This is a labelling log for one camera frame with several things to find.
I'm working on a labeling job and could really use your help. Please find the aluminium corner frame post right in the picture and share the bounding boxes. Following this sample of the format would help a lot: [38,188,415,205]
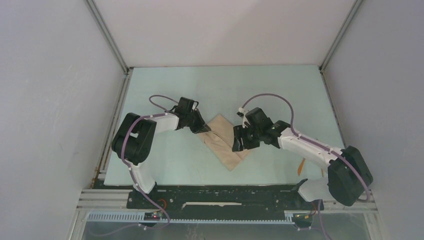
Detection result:
[319,0,364,74]

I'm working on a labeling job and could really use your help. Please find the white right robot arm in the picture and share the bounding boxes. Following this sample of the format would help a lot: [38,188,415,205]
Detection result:
[232,107,374,209]

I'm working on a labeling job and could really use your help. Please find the orange plastic knife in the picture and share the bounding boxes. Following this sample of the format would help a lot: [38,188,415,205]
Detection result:
[297,158,306,176]

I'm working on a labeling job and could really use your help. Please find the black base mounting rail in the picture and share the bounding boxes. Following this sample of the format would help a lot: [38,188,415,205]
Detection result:
[126,184,324,222]

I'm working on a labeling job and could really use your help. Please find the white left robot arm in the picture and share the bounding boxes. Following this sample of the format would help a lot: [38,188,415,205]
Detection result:
[111,97,211,208]

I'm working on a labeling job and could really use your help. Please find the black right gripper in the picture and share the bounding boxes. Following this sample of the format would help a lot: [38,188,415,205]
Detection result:
[231,124,262,152]

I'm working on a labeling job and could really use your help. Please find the beige cloth napkin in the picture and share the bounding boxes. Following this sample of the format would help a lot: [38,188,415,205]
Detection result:
[197,114,252,171]

